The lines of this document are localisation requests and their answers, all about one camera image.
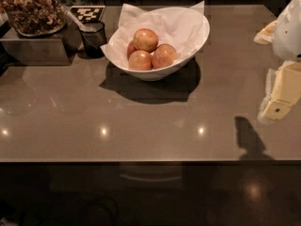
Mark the black mesh cup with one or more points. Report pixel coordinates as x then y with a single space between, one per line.
93 38

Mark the white bowl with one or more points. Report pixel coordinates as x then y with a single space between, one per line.
156 74

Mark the glass jar of snacks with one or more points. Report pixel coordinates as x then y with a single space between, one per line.
34 18

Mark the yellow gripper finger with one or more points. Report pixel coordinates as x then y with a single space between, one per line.
282 92
265 36

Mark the white utensil in cup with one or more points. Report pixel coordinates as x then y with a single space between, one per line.
73 17

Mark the black white marker card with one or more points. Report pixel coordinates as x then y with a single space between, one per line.
88 13

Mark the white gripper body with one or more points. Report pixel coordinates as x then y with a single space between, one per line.
288 37

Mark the red-yellow apple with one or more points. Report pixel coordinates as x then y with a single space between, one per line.
140 61
164 56
145 39

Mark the hidden back red apple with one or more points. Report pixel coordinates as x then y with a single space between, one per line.
130 49

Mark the white paper liner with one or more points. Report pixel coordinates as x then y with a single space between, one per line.
175 25

